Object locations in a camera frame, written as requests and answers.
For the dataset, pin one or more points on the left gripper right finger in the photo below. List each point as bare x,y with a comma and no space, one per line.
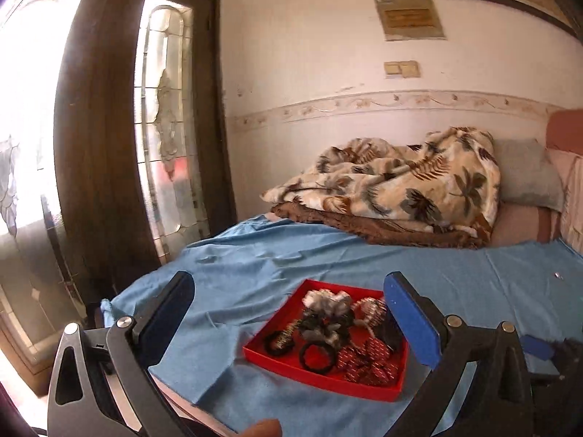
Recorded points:
419,320

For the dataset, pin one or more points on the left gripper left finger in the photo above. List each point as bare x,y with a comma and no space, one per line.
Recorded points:
161,317

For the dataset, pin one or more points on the red sequin hair bow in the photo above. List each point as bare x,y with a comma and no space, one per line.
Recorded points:
369,364

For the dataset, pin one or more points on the grey black scrunchie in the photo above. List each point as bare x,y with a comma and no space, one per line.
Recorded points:
335,331

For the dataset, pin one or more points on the white spotted scrunchie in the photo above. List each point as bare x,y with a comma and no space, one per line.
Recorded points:
324,301

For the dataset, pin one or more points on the red jewelry tray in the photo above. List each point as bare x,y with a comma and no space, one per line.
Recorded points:
279,348

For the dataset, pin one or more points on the person left hand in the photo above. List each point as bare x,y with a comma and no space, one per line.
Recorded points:
263,428

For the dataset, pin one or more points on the red white checkered scrunchie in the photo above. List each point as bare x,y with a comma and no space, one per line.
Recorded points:
369,312

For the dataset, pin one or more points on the brown fringed blanket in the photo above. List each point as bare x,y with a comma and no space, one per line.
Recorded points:
381,232

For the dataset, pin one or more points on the blue bed sheet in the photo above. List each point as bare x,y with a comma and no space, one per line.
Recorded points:
245,274

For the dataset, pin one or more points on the floral leaf print blanket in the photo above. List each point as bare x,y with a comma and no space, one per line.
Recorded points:
449,182

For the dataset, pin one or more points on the striped pink pillow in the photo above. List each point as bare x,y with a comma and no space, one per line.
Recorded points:
568,224

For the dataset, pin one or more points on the grey pillow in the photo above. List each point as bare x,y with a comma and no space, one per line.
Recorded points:
527,176

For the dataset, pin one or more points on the stained glass wooden door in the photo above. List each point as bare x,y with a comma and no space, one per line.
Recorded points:
113,157

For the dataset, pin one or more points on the beige light switch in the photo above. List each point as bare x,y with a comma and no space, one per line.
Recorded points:
402,69

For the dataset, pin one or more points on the wall plaque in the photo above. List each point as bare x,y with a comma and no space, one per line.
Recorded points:
409,20

